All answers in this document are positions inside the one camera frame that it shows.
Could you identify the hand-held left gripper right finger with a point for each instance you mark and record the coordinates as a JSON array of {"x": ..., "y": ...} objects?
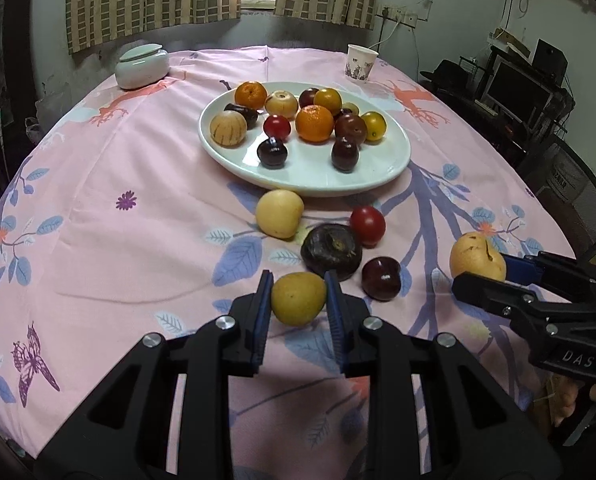
[{"x": 335, "y": 320}]

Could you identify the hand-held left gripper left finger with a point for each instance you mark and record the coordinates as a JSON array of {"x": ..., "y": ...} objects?
[{"x": 264, "y": 320}]

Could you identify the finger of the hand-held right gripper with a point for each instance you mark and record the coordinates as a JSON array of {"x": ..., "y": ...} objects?
[
  {"x": 482, "y": 290},
  {"x": 520, "y": 269}
]

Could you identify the yellow pear with brown marks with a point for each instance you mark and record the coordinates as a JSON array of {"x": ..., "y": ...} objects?
[{"x": 477, "y": 260}]

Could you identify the yellow round pear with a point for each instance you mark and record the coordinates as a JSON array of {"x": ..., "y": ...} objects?
[{"x": 298, "y": 297}]

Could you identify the white round plate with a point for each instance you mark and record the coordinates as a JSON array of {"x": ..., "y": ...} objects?
[{"x": 308, "y": 177}]

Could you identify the tan purple-striped melon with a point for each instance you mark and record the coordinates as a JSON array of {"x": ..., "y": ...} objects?
[{"x": 228, "y": 130}]

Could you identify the large orange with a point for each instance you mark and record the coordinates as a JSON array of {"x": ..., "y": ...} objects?
[{"x": 314, "y": 123}]

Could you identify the dark red plum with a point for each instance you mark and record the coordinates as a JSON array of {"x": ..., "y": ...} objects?
[
  {"x": 352, "y": 127},
  {"x": 382, "y": 277}
]

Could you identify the dark brown water chestnut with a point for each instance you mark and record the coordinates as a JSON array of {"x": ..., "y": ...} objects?
[{"x": 331, "y": 251}]

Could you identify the black mesh chair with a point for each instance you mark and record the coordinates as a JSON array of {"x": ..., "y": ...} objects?
[{"x": 567, "y": 190}]

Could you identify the red tomato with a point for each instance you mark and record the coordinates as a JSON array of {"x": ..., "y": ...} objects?
[
  {"x": 277, "y": 126},
  {"x": 367, "y": 224}
]

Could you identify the pale yellow pear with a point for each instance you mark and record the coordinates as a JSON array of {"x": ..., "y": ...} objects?
[{"x": 279, "y": 212}]

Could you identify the pink printed tablecloth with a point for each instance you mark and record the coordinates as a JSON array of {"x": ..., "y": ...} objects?
[{"x": 128, "y": 260}]

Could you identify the computer monitor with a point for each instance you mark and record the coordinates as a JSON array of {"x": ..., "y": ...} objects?
[{"x": 517, "y": 90}]

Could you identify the yellow tomato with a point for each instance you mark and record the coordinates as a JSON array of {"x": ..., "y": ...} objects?
[{"x": 373, "y": 125}]

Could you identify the elongated dark purple plum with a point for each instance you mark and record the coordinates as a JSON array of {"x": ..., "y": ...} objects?
[{"x": 245, "y": 112}]

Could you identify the black hat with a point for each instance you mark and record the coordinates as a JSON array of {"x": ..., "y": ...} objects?
[{"x": 445, "y": 72}]

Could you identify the black speaker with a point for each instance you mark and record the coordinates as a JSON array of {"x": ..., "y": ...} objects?
[{"x": 550, "y": 60}]

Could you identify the small pale yellow fruit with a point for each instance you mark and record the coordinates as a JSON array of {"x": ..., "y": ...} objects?
[{"x": 351, "y": 108}]

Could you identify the tan melon with stem hole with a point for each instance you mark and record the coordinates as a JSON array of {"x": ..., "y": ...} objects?
[{"x": 281, "y": 104}]

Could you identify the orange-yellow tomato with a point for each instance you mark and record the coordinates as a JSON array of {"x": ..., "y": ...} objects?
[{"x": 328, "y": 100}]

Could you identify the small orange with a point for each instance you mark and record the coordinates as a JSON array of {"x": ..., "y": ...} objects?
[{"x": 250, "y": 96}]

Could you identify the printed paper cup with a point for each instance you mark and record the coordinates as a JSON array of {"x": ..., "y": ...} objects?
[{"x": 361, "y": 65}]

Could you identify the pale green lidded jar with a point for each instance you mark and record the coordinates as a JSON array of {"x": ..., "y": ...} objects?
[{"x": 143, "y": 67}]

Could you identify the wall power strip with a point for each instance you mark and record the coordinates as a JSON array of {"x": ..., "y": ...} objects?
[{"x": 400, "y": 16}]

